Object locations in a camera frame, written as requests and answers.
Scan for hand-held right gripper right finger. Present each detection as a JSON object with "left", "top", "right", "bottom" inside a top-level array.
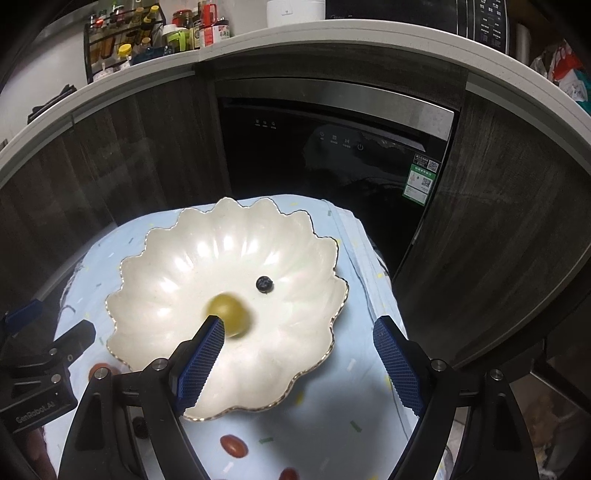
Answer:
[{"left": 372, "top": 316, "right": 541, "bottom": 480}]

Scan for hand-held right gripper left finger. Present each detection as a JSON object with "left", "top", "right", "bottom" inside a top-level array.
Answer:
[{"left": 58, "top": 315, "right": 227, "bottom": 480}]

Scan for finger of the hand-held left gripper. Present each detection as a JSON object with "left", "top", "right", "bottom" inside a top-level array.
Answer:
[
  {"left": 0, "top": 299, "right": 43, "bottom": 337},
  {"left": 50, "top": 318, "right": 98, "bottom": 368}
]

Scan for green grape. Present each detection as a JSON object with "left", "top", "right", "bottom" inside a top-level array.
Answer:
[{"left": 206, "top": 293, "right": 252, "bottom": 337}]

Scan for large red cherry tomato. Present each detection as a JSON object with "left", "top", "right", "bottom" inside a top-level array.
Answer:
[{"left": 220, "top": 434, "right": 249, "bottom": 459}]

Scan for white scalloped bowl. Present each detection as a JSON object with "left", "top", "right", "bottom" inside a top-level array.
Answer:
[{"left": 105, "top": 197, "right": 349, "bottom": 422}]

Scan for light blue tablecloth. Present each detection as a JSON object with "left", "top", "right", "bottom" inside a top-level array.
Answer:
[{"left": 44, "top": 194, "right": 419, "bottom": 480}]

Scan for clear plastic bag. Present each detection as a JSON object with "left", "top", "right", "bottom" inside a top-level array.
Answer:
[{"left": 512, "top": 369, "right": 591, "bottom": 480}]

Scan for dark wood cabinet door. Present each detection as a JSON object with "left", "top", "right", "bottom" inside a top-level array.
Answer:
[
  {"left": 392, "top": 83, "right": 591, "bottom": 370},
  {"left": 0, "top": 65, "right": 232, "bottom": 352}
]

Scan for black dishwasher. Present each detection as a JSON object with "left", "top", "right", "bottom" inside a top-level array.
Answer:
[{"left": 210, "top": 76, "right": 462, "bottom": 282}]

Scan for black stove burner grate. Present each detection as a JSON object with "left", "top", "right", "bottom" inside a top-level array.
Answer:
[{"left": 28, "top": 85, "right": 77, "bottom": 123}]

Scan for row of condiment bottles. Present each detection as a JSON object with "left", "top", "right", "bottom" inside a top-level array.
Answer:
[{"left": 88, "top": 4, "right": 164, "bottom": 65}]

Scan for green jar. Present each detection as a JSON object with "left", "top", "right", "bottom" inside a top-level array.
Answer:
[{"left": 164, "top": 25, "right": 191, "bottom": 52}]

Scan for white jar red label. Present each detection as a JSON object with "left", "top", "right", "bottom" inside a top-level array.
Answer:
[{"left": 201, "top": 23, "right": 234, "bottom": 47}]

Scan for white kitchen countertop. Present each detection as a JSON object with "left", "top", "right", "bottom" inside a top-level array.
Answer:
[{"left": 0, "top": 18, "right": 591, "bottom": 185}]

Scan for colourful plastic bags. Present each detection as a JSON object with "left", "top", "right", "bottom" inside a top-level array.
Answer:
[{"left": 531, "top": 41, "right": 591, "bottom": 102}]

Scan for black microwave oven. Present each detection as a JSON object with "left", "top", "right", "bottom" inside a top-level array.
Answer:
[{"left": 325, "top": 0, "right": 513, "bottom": 51}]

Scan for red plastic bottle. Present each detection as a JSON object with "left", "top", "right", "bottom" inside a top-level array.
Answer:
[{"left": 198, "top": 0, "right": 221, "bottom": 26}]

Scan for white rice cooker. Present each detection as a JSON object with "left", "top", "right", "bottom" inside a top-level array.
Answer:
[{"left": 267, "top": 0, "right": 326, "bottom": 26}]

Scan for black wire spice rack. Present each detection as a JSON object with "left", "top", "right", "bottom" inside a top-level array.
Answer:
[{"left": 84, "top": 4, "right": 167, "bottom": 84}]

